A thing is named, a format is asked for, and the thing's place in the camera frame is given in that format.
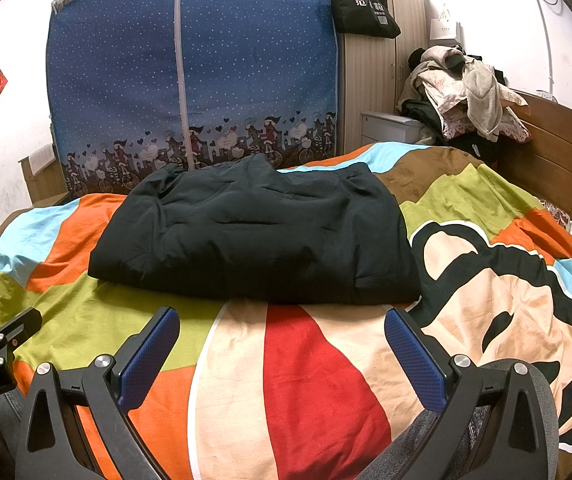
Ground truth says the black puffer jacket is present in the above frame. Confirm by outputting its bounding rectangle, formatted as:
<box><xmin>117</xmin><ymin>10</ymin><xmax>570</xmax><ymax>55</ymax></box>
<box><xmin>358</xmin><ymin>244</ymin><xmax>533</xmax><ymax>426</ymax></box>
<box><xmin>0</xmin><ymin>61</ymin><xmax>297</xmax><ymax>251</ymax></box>
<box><xmin>88</xmin><ymin>156</ymin><xmax>420</xmax><ymax>306</ymax></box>

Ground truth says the pile of light clothes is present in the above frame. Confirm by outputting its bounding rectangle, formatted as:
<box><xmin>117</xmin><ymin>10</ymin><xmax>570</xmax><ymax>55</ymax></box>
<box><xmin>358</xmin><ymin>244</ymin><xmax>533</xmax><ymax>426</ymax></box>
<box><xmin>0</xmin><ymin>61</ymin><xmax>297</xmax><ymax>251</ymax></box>
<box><xmin>397</xmin><ymin>46</ymin><xmax>531</xmax><ymax>143</ymax></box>

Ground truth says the colourful patterned bed cover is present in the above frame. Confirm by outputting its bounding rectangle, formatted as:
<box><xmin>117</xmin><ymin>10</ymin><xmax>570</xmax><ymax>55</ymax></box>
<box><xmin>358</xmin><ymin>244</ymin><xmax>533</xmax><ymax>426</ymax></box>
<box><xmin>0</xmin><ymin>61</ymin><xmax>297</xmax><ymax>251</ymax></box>
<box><xmin>0</xmin><ymin>142</ymin><xmax>572</xmax><ymax>479</ymax></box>

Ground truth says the small wooden side table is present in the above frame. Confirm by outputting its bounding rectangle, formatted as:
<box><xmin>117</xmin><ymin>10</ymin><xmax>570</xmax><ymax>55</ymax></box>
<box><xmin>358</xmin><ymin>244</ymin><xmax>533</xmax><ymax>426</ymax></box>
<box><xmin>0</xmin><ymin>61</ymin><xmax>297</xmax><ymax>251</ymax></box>
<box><xmin>19</xmin><ymin>143</ymin><xmax>69</xmax><ymax>206</ymax></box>

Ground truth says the wooden headboard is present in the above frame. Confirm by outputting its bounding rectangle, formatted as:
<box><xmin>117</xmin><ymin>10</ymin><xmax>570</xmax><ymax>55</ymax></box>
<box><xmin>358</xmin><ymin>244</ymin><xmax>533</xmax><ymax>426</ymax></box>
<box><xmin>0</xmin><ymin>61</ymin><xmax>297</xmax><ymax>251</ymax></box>
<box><xmin>496</xmin><ymin>92</ymin><xmax>572</xmax><ymax>219</ymax></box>

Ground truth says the white bedside drawer cabinet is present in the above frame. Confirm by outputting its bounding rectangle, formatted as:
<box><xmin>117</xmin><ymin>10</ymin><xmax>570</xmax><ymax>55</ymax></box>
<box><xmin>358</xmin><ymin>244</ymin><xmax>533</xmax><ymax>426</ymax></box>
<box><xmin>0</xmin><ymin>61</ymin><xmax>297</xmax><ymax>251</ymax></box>
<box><xmin>361</xmin><ymin>112</ymin><xmax>423</xmax><ymax>144</ymax></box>

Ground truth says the blue fabric wardrobe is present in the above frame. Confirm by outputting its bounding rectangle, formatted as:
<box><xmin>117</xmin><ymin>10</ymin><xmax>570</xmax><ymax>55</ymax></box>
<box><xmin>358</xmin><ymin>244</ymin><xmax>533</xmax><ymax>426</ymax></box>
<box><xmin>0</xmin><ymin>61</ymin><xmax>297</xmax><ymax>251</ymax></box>
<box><xmin>46</xmin><ymin>0</ymin><xmax>338</xmax><ymax>196</ymax></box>

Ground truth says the wooden wardrobe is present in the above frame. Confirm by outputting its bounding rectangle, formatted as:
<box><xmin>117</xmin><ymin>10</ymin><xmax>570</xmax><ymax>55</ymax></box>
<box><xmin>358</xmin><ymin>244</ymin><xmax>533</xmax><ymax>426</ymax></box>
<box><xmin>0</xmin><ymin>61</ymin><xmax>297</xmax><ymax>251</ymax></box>
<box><xmin>338</xmin><ymin>0</ymin><xmax>428</xmax><ymax>153</ymax></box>

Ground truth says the black tote bag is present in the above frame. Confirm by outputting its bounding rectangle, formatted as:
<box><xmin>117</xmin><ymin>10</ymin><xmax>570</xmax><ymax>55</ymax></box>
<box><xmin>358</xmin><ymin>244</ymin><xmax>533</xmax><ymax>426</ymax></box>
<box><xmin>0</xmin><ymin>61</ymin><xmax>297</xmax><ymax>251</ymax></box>
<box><xmin>330</xmin><ymin>0</ymin><xmax>401</xmax><ymax>39</ymax></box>

